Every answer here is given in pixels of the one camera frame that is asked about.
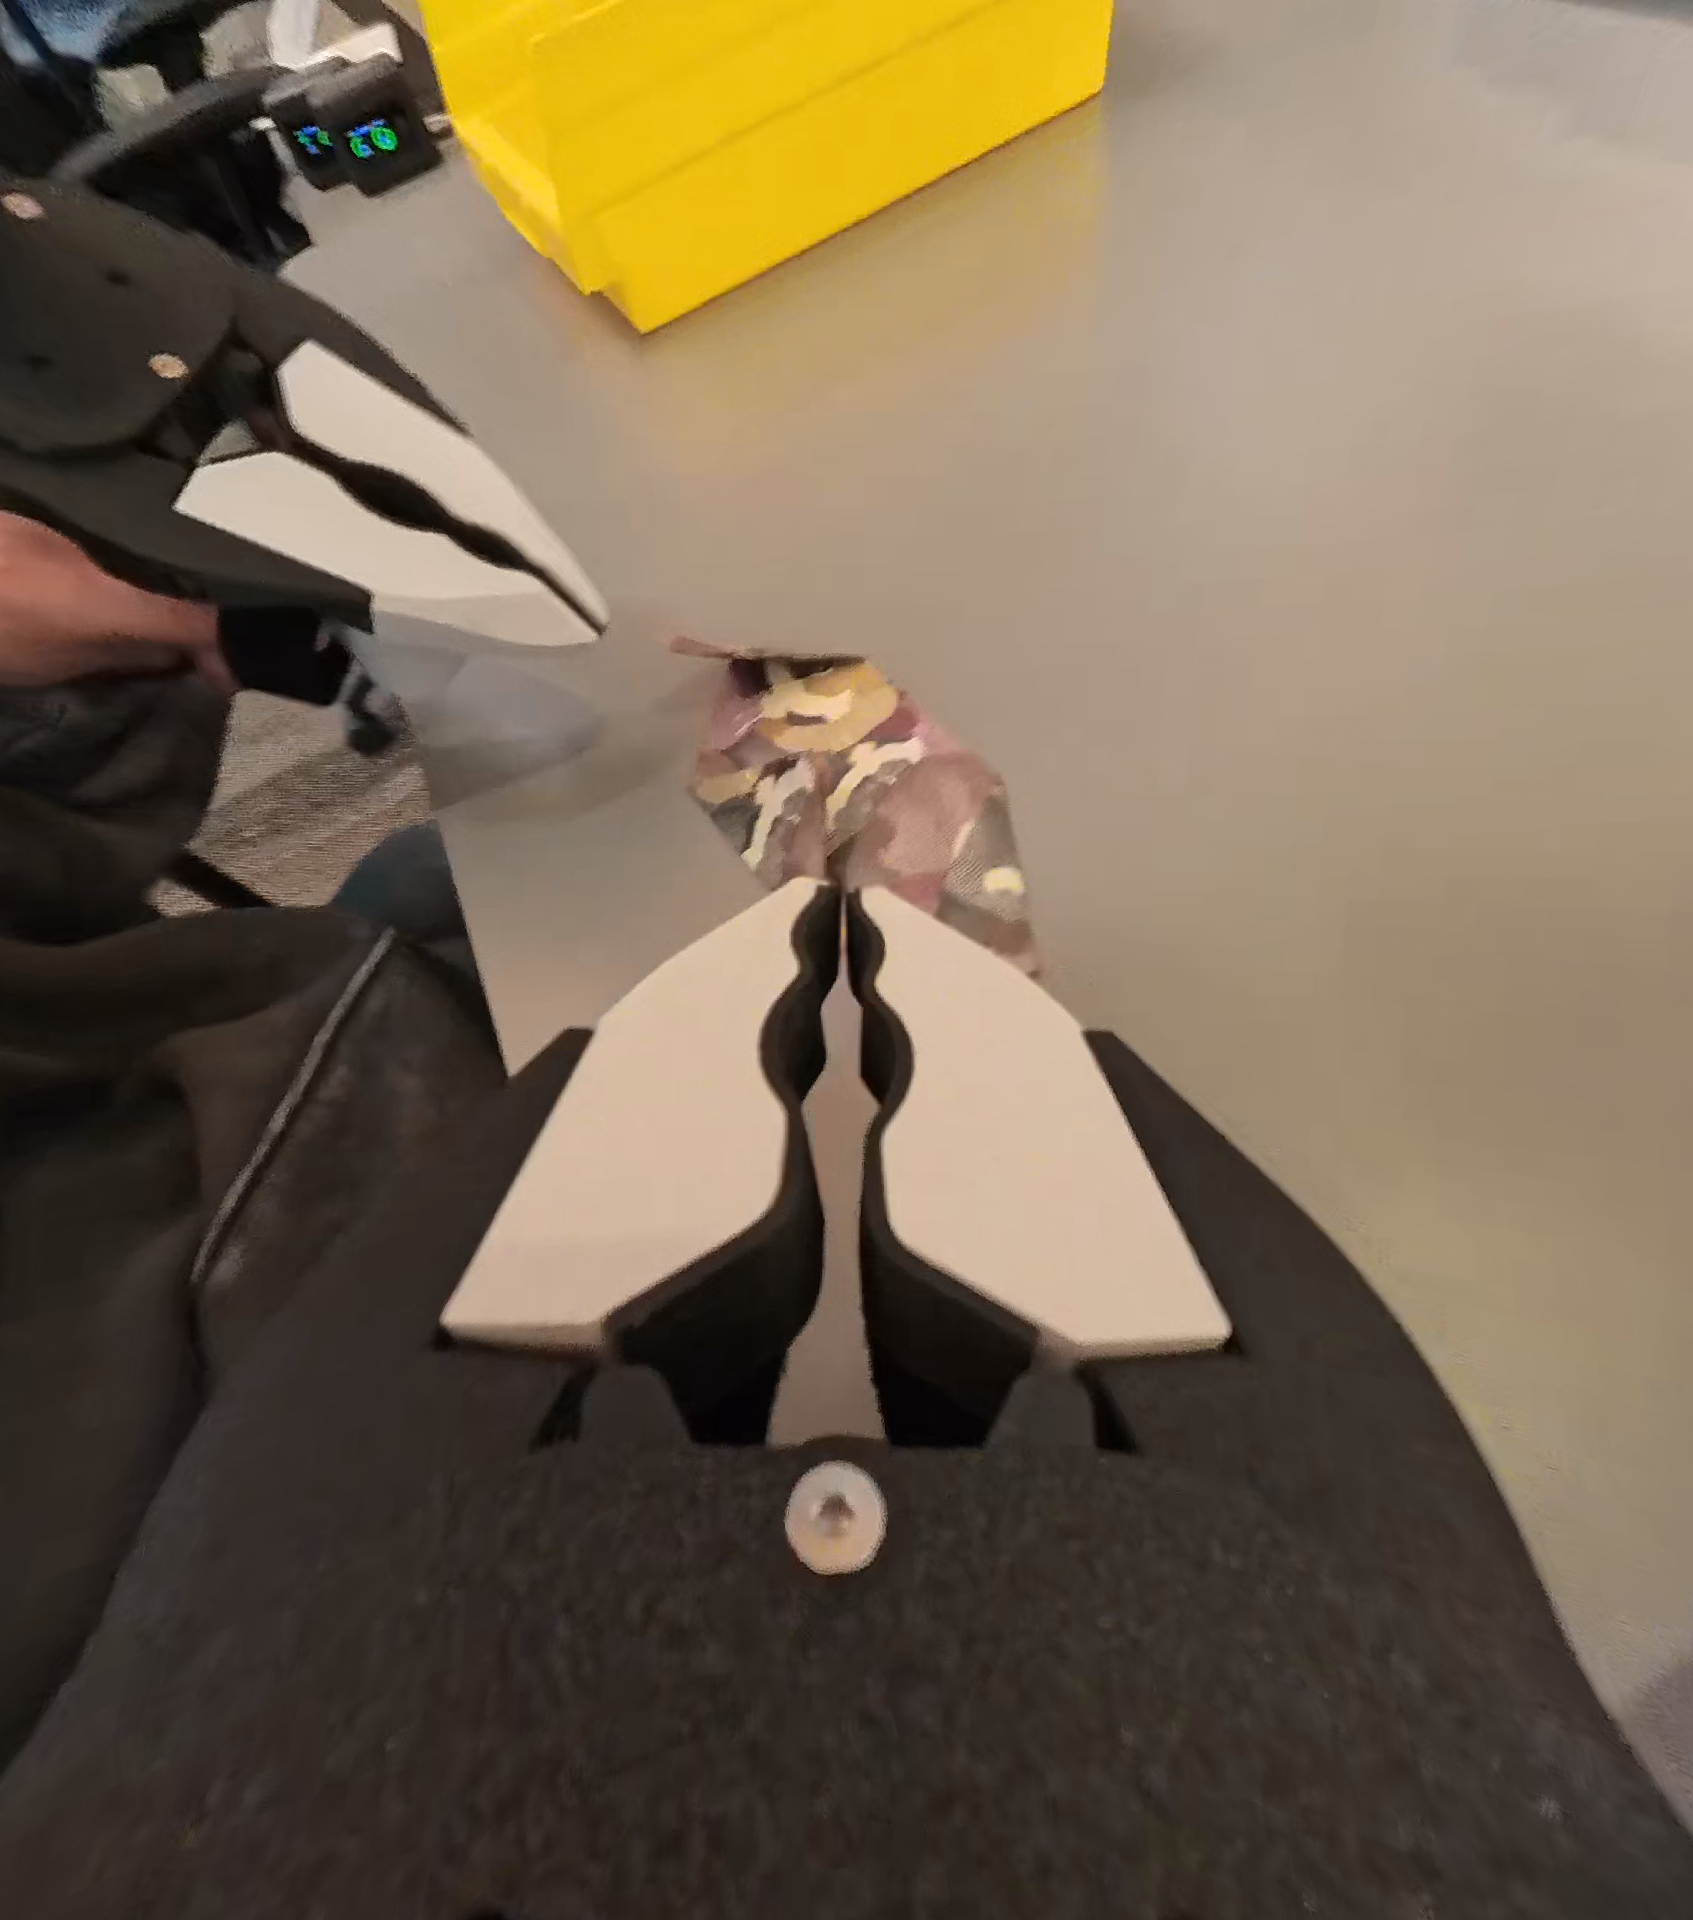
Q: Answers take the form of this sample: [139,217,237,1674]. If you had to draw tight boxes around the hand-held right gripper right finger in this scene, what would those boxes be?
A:
[847,885,1235,1454]

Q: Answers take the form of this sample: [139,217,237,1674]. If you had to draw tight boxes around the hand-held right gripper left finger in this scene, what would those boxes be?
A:
[438,881,848,1449]

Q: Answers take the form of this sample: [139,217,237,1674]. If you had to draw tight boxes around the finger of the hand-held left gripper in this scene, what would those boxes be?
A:
[272,339,612,632]
[167,446,603,651]

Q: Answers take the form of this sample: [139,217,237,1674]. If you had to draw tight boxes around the crane patterned origami paper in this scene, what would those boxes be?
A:
[671,632,1047,981]

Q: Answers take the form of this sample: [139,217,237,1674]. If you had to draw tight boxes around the person's left forearm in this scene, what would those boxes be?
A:
[0,429,239,962]

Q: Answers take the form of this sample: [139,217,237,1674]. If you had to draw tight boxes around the person's left hand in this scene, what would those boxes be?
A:
[0,443,244,695]

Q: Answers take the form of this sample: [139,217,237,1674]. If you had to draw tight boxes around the person's blue jeans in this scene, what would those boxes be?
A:
[332,824,476,943]

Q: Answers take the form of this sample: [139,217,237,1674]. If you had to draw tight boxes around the yellow plastic bin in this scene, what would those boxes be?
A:
[418,0,1119,336]

